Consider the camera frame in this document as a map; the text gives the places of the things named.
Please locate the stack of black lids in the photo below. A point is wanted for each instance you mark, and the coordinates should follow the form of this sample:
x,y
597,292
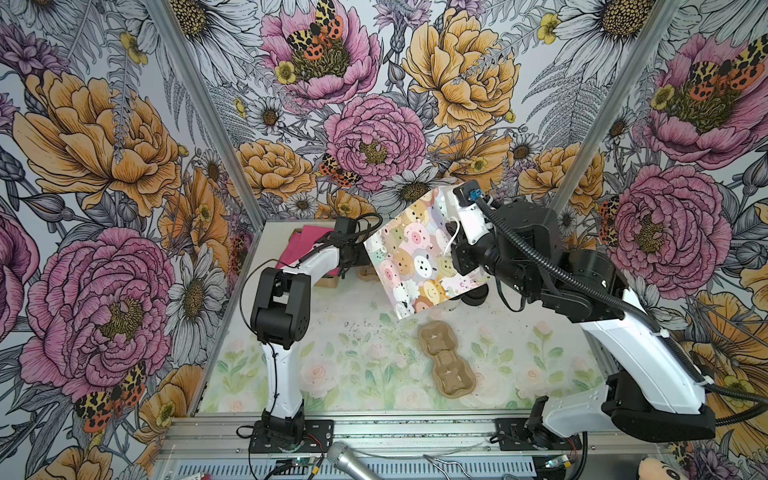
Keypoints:
x,y
475,297

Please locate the stack of pulp cup carriers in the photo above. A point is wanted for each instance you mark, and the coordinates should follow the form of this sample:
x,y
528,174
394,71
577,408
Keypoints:
x,y
367,273

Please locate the silver microphone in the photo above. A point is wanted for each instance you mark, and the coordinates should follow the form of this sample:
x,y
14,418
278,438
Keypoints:
x,y
342,457

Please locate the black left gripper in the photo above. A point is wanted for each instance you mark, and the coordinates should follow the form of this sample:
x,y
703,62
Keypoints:
x,y
363,260

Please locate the pink plush toy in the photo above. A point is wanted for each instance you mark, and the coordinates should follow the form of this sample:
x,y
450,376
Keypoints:
x,y
655,469

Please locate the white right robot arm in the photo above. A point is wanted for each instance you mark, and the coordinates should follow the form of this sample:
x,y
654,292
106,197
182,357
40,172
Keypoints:
x,y
656,393

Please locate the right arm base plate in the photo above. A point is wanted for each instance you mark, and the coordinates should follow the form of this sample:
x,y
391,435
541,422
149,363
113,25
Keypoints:
x,y
514,434

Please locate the pulp cup carrier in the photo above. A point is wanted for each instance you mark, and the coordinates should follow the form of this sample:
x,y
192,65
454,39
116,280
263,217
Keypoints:
x,y
451,373

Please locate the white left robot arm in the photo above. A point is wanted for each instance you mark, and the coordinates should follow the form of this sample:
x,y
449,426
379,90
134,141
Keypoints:
x,y
280,318

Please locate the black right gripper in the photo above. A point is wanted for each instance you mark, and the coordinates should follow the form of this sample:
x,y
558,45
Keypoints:
x,y
462,247

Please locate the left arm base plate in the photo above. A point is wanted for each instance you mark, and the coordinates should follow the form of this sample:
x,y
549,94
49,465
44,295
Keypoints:
x,y
279,437

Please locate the cartoon animal gift bag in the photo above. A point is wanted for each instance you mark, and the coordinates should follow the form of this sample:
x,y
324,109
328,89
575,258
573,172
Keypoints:
x,y
412,256

